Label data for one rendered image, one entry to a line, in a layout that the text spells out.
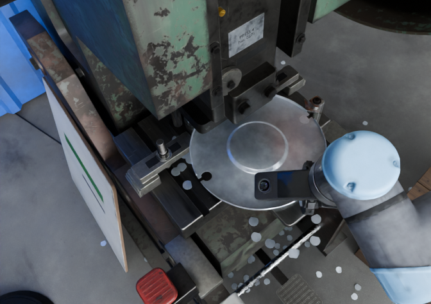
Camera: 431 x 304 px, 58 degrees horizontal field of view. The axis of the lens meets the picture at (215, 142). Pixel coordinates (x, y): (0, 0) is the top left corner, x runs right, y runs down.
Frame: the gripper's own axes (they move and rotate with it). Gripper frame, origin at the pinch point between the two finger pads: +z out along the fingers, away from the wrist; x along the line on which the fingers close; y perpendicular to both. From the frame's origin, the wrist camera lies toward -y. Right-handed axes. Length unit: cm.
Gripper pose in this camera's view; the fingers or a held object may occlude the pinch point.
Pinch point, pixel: (300, 192)
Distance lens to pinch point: 78.0
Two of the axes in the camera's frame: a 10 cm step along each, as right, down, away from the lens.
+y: 9.9, 0.5, -0.9
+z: 0.7, 2.3, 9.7
